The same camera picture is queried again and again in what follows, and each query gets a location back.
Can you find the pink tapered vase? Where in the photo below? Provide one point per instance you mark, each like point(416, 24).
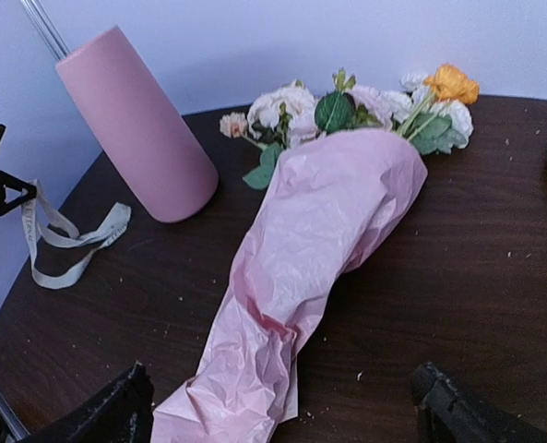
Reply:
point(138, 127)

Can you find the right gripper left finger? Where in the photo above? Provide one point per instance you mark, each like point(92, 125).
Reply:
point(120, 412)

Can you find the left aluminium corner post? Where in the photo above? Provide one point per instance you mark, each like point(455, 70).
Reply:
point(46, 29)

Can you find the artificial flower bouquet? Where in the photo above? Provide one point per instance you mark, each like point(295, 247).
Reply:
point(431, 112)

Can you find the cream ribbon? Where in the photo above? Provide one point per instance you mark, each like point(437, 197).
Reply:
point(41, 220)

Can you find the pink wrapping paper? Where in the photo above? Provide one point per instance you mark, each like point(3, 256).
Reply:
point(330, 204)

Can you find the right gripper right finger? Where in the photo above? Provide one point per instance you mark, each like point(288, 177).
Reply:
point(448, 413)

